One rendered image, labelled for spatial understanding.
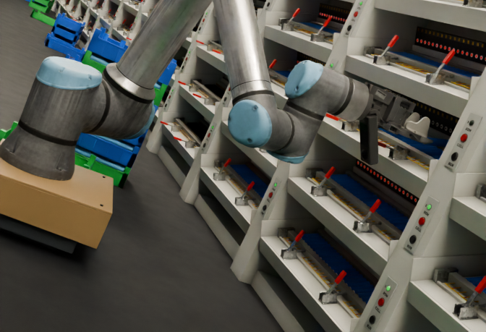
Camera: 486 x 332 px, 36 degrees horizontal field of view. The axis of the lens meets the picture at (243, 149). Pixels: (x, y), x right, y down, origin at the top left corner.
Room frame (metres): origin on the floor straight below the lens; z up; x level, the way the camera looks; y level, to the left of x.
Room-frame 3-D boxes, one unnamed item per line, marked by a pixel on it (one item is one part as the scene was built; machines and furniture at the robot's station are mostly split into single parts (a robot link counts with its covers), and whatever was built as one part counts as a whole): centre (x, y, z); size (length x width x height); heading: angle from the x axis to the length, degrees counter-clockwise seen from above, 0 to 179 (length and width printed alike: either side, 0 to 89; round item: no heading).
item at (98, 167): (2.68, 0.49, 0.04); 0.30 x 0.20 x 0.08; 99
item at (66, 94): (1.85, 0.46, 0.34); 0.17 x 0.15 x 0.18; 145
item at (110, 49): (2.68, 0.49, 0.44); 0.30 x 0.20 x 0.08; 99
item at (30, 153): (1.85, 0.46, 0.20); 0.19 x 0.19 x 0.10
